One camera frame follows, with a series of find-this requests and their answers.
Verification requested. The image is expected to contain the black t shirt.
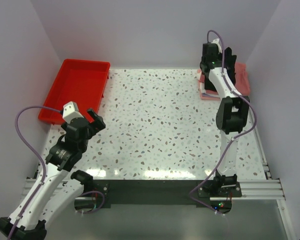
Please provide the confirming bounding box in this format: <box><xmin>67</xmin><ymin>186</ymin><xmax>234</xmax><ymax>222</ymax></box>
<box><xmin>203</xmin><ymin>59</ymin><xmax>237</xmax><ymax>94</ymax></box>

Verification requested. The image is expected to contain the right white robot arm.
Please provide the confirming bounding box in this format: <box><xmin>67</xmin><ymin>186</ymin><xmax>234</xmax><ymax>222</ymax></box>
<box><xmin>200</xmin><ymin>42</ymin><xmax>249</xmax><ymax>197</ymax></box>

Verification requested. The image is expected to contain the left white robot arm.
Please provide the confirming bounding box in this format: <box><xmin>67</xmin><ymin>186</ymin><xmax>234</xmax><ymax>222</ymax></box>
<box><xmin>0</xmin><ymin>102</ymin><xmax>106</xmax><ymax>240</ymax></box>

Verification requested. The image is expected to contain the pink folded t shirt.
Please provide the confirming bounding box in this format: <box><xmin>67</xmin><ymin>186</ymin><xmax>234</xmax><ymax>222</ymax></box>
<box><xmin>199</xmin><ymin>61</ymin><xmax>251</xmax><ymax>96</ymax></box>

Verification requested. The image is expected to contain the lavender folded t shirt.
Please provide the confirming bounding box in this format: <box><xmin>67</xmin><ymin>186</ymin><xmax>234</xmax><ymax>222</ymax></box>
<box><xmin>201</xmin><ymin>92</ymin><xmax>219</xmax><ymax>99</ymax></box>

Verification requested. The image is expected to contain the red plastic tray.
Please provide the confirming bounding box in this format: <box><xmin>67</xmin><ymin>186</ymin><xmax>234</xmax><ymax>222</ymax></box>
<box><xmin>44</xmin><ymin>59</ymin><xmax>110</xmax><ymax>121</ymax></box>

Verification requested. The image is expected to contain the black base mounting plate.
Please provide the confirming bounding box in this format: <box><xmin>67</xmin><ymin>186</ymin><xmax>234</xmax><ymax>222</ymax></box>
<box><xmin>74</xmin><ymin>178</ymin><xmax>242</xmax><ymax>214</ymax></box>

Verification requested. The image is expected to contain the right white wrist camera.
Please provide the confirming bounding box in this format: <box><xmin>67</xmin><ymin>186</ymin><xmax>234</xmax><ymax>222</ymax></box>
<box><xmin>211</xmin><ymin>38</ymin><xmax>222</xmax><ymax>54</ymax></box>

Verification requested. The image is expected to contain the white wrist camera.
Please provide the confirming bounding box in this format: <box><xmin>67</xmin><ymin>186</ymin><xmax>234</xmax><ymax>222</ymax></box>
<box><xmin>211</xmin><ymin>38</ymin><xmax>222</xmax><ymax>54</ymax></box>
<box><xmin>62</xmin><ymin>101</ymin><xmax>84</xmax><ymax>124</ymax></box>

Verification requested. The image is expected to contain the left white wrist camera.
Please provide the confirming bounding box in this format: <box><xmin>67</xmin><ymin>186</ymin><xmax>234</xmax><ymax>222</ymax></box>
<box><xmin>62</xmin><ymin>101</ymin><xmax>84</xmax><ymax>124</ymax></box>

